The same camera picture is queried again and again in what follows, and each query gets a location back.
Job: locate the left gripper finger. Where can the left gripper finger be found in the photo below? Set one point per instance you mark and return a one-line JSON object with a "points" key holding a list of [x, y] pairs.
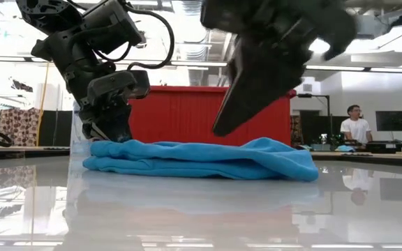
{"points": [[89, 130], [117, 129]]}

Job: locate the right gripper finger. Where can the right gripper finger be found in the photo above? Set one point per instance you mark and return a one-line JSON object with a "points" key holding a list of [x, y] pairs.
{"points": [[257, 87]]}

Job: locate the red plastic laundry basket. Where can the red plastic laundry basket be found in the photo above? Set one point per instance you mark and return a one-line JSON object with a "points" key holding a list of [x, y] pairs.
{"points": [[180, 115]]}

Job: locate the blue garment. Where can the blue garment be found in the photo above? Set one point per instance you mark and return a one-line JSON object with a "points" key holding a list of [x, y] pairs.
{"points": [[201, 160]]}

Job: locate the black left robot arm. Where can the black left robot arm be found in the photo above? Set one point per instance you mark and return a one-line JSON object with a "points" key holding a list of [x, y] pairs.
{"points": [[72, 38]]}

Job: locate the ceiling light strip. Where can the ceiling light strip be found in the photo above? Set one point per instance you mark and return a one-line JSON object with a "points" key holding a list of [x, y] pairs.
{"points": [[194, 63], [344, 68]]}

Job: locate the brown patterned fabric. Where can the brown patterned fabric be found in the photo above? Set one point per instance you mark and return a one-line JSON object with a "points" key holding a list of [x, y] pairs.
{"points": [[19, 127]]}

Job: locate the black lamp stand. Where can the black lamp stand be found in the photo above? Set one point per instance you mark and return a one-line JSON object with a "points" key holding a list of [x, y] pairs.
{"points": [[327, 115]]}

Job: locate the person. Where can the person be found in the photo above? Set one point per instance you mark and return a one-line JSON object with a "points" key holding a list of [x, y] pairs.
{"points": [[356, 129]]}

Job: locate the black wall screen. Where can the black wall screen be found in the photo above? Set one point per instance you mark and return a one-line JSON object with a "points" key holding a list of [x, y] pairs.
{"points": [[393, 121]]}

